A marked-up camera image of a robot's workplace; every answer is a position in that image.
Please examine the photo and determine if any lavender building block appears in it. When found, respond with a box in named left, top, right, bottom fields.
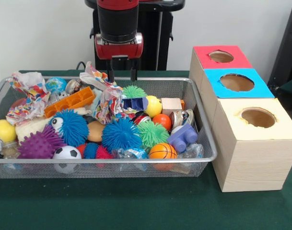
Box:
left=166, top=124, right=199, bottom=153

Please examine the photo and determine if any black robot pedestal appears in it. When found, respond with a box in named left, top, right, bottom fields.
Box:
left=84, top=0, right=186, bottom=71

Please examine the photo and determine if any green puffer ball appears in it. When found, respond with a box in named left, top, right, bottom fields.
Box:
left=137, top=120, right=170, bottom=148

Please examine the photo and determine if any wooden box with three holes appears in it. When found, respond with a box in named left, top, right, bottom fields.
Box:
left=188, top=45, right=292, bottom=193

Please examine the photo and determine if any long orange building block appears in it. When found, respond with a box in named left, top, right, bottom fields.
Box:
left=44, top=86, right=96, bottom=118

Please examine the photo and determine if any orange basketball toy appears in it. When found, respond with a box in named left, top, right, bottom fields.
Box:
left=149, top=143, right=178, bottom=160

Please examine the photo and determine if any colourful spotted paper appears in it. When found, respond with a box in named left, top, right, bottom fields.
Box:
left=94, top=82, right=137, bottom=125
left=6, top=71, right=51, bottom=126
left=79, top=61, right=117, bottom=89

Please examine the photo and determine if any purple spiky ball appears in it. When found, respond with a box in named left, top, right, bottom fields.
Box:
left=17, top=124, right=65, bottom=160

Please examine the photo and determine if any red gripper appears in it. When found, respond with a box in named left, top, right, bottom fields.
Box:
left=94, top=33, right=144, bottom=81

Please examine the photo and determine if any blue puffer ball with eye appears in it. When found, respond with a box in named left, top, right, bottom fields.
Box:
left=49, top=109, right=90, bottom=147

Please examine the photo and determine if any shallow wire mesh bin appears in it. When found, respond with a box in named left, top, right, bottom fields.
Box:
left=0, top=76, right=218, bottom=179

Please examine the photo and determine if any black upright panel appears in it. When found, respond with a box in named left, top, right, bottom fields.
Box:
left=267, top=4, right=292, bottom=91

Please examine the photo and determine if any black and white soccer ball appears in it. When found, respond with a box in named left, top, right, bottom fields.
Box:
left=52, top=145, right=82, bottom=173

